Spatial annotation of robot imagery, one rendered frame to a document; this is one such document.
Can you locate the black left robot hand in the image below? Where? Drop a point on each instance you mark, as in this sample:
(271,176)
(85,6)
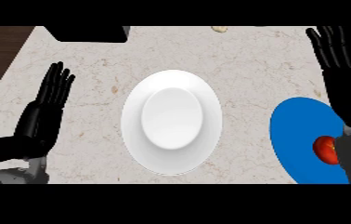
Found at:
(38,119)

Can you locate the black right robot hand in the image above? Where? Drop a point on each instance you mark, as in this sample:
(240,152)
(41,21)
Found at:
(336,79)

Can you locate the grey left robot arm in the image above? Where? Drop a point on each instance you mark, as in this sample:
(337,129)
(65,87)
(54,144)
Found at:
(23,170)

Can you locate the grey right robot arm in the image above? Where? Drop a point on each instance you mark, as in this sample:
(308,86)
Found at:
(345,153)

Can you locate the blue round plate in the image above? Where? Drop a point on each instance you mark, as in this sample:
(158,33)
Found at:
(296,141)

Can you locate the red tomato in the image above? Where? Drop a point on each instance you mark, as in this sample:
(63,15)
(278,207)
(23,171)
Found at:
(324,150)

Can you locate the white oval plate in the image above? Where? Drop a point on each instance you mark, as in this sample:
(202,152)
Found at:
(171,122)

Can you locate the black appliance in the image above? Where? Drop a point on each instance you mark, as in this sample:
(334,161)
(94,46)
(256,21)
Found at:
(88,33)

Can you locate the beige round object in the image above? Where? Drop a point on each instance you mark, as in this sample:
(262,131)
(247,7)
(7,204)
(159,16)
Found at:
(219,28)

